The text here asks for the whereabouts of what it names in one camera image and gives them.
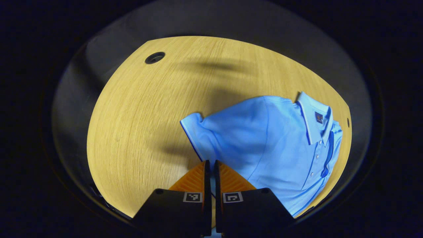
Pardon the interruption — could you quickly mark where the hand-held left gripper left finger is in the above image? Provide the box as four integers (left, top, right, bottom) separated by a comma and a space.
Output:
132, 160, 212, 237

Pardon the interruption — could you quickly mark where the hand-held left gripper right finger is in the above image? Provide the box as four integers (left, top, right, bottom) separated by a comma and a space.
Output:
214, 160, 295, 237

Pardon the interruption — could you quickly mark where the light blue T-shirt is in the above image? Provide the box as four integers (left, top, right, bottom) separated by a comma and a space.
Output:
180, 92, 343, 238

